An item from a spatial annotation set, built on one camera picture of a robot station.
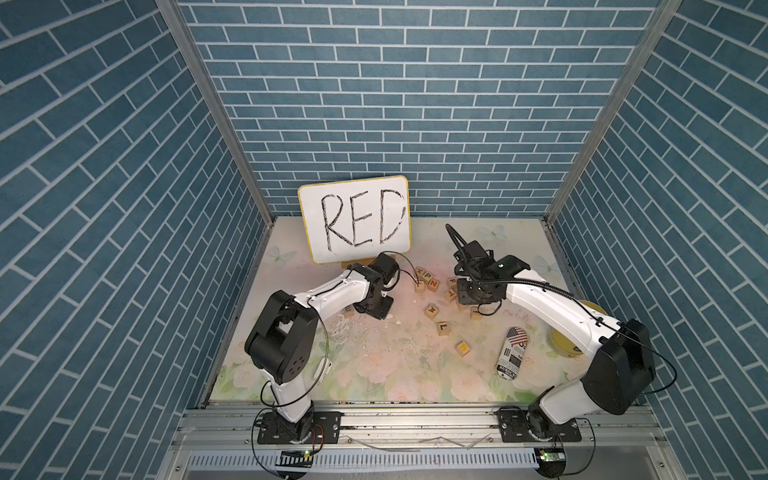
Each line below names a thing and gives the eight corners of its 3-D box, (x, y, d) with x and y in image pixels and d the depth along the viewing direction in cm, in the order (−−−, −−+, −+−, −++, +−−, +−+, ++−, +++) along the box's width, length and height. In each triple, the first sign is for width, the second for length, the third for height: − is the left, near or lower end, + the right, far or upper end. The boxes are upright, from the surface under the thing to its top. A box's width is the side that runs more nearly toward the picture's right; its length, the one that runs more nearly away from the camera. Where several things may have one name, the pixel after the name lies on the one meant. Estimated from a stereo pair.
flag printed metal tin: (492, 373, 84) (495, 370, 82) (508, 328, 93) (511, 323, 91) (512, 384, 82) (515, 381, 80) (526, 337, 91) (530, 332, 89)
